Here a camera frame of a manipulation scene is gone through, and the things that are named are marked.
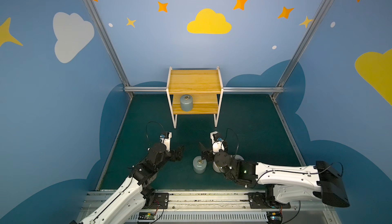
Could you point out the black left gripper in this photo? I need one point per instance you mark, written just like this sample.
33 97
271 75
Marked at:
174 153

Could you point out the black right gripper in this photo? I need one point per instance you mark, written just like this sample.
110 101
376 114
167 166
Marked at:
209 154

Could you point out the grey-blue tea canister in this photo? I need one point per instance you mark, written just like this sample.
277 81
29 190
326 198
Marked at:
199 165
186 103

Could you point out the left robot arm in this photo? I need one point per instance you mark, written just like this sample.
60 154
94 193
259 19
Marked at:
135 192

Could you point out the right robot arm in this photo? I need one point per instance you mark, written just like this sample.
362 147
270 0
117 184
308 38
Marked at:
283 184

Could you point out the left controller board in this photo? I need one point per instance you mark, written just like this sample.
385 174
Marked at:
146 217

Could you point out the controller board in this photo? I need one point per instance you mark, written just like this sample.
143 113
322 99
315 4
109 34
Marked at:
274 218
146 217

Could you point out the right controller board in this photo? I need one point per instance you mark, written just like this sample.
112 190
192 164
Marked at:
274 218

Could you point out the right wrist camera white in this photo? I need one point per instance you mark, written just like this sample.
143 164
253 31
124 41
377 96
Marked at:
216 141

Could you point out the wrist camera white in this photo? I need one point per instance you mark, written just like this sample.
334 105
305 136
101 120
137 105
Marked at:
165 138
216 141

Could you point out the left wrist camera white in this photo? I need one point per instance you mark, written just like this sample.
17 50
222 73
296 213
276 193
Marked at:
165 138

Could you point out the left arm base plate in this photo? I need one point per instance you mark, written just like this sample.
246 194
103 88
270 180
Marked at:
157 199

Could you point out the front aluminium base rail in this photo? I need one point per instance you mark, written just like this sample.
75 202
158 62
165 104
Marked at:
232 207

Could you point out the white frame wooden shelf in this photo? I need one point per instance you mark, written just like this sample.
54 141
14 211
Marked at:
204 103

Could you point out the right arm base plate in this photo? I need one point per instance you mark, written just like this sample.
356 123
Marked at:
258 200

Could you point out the left side floor rail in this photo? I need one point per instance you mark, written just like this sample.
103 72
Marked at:
113 116

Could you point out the floor rail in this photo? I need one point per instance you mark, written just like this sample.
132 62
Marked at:
113 116
287 130

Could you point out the horizontal aluminium rail back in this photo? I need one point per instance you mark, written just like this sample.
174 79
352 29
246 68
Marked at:
205 90

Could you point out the right side floor rail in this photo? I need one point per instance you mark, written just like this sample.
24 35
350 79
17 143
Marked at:
287 130

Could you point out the right vertical aluminium post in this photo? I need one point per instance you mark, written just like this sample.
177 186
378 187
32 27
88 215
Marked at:
311 30

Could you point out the vertical aluminium post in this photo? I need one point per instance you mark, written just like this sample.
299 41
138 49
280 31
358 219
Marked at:
311 30
93 11

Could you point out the left vertical aluminium post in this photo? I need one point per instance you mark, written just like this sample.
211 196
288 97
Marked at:
93 11

